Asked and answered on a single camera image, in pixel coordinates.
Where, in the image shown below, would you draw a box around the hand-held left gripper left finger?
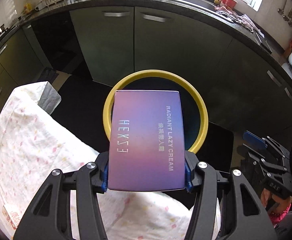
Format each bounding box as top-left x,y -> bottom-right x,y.
13,152 -> 111,240

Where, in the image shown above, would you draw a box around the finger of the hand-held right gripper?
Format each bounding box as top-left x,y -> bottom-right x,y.
243,131 -> 267,152

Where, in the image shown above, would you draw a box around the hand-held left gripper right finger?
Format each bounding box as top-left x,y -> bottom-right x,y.
184,152 -> 277,240

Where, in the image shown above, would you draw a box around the purple gradient cardboard box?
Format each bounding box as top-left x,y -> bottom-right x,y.
107,90 -> 186,192

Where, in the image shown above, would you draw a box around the yellow-rimmed black trash bin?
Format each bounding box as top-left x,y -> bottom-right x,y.
103,70 -> 208,153

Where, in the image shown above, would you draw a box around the person's right forearm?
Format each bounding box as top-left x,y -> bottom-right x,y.
269,197 -> 292,227

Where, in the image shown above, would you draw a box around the person's right hand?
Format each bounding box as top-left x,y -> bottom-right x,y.
260,189 -> 275,209

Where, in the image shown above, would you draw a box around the green cabinet door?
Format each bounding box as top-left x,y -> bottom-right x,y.
69,5 -> 136,83
133,6 -> 234,81
0,24 -> 52,99
209,39 -> 292,142

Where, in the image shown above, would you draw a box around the white printed tablecloth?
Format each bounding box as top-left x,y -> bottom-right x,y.
0,81 -> 221,240

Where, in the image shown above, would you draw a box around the small white carton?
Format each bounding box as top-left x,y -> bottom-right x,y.
2,203 -> 22,230

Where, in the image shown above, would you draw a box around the crumpled patterned cloth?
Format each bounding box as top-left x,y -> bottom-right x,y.
214,5 -> 259,32

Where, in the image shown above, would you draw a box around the hanging metal utensils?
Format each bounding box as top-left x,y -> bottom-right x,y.
276,2 -> 292,28

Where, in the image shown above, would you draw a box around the black built-in appliance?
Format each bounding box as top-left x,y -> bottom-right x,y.
30,11 -> 92,78

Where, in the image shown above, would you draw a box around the red cup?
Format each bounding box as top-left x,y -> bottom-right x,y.
219,0 -> 237,10

